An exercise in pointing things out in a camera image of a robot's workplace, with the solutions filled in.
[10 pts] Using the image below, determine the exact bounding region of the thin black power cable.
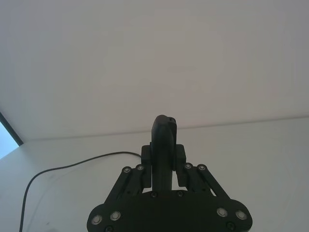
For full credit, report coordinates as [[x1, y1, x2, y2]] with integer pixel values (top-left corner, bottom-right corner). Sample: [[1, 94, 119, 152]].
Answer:
[[19, 151, 142, 232]]

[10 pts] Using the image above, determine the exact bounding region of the window with dark frame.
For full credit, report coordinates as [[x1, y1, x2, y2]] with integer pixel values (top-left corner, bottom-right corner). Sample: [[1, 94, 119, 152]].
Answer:
[[0, 111, 25, 160]]

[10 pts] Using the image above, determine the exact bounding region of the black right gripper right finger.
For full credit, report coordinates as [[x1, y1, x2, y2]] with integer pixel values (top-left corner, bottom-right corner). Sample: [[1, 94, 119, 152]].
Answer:
[[173, 144, 250, 223]]

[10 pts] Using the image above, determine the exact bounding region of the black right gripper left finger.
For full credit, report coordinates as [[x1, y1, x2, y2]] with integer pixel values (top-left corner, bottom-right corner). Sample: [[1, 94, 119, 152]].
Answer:
[[89, 144, 153, 225]]

